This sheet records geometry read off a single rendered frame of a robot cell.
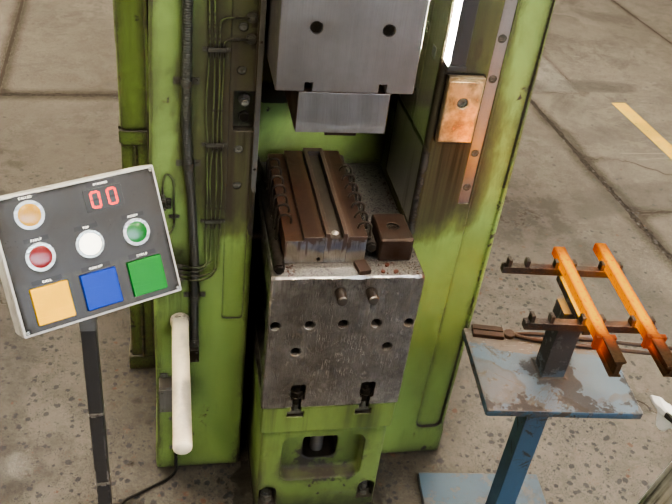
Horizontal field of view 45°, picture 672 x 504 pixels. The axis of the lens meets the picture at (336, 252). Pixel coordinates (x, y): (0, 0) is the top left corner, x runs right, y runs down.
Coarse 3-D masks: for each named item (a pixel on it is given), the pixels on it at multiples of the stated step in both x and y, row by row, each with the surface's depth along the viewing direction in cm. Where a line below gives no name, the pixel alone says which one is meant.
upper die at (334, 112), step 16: (288, 96) 183; (304, 96) 169; (320, 96) 170; (336, 96) 170; (352, 96) 171; (368, 96) 172; (384, 96) 172; (304, 112) 171; (320, 112) 172; (336, 112) 173; (352, 112) 173; (368, 112) 174; (384, 112) 175; (304, 128) 174; (320, 128) 174; (336, 128) 175; (352, 128) 176; (368, 128) 176; (384, 128) 177
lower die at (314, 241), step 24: (288, 168) 216; (336, 168) 219; (288, 192) 208; (312, 192) 208; (336, 192) 209; (312, 216) 199; (360, 216) 201; (288, 240) 191; (312, 240) 192; (336, 240) 193; (360, 240) 194
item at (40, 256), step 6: (42, 246) 158; (30, 252) 157; (36, 252) 158; (42, 252) 158; (48, 252) 159; (30, 258) 157; (36, 258) 158; (42, 258) 158; (48, 258) 159; (36, 264) 158; (42, 264) 158; (48, 264) 159
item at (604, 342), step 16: (560, 256) 201; (576, 272) 196; (576, 288) 191; (576, 304) 190; (592, 304) 187; (592, 320) 182; (592, 336) 180; (608, 336) 176; (608, 352) 174; (608, 368) 173
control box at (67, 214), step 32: (32, 192) 157; (64, 192) 160; (96, 192) 163; (128, 192) 167; (0, 224) 154; (64, 224) 161; (96, 224) 164; (128, 224) 167; (160, 224) 172; (0, 256) 155; (64, 256) 161; (96, 256) 164; (128, 256) 168; (32, 288) 158; (128, 288) 168; (32, 320) 158; (64, 320) 162
